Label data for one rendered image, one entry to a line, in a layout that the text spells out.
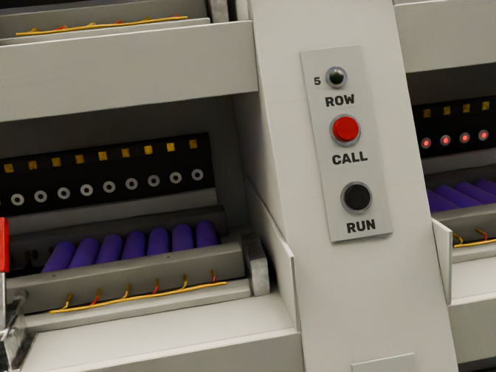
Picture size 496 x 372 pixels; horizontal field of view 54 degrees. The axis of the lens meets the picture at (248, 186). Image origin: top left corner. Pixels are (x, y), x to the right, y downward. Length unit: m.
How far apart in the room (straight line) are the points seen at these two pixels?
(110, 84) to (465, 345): 0.28
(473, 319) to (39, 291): 0.29
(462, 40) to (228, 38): 0.16
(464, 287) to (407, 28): 0.18
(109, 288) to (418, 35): 0.28
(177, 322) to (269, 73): 0.17
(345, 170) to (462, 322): 0.12
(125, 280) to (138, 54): 0.16
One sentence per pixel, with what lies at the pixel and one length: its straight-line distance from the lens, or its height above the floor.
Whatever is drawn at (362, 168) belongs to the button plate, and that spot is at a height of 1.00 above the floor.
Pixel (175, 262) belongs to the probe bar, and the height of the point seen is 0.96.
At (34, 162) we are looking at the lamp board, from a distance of 0.47.
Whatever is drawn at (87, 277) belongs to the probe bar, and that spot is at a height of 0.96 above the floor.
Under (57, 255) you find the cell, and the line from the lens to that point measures 0.43.
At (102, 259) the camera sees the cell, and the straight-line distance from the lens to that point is 0.40.
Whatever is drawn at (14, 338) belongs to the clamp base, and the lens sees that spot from 0.34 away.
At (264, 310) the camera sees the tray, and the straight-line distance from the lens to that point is 0.33.
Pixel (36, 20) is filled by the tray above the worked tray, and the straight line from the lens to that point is 0.41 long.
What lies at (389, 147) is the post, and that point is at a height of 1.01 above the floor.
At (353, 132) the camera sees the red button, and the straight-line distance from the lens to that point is 0.31.
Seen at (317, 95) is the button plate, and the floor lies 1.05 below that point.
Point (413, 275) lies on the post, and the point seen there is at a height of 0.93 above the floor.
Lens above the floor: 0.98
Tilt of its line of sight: 4 degrees up
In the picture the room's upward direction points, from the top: 9 degrees counter-clockwise
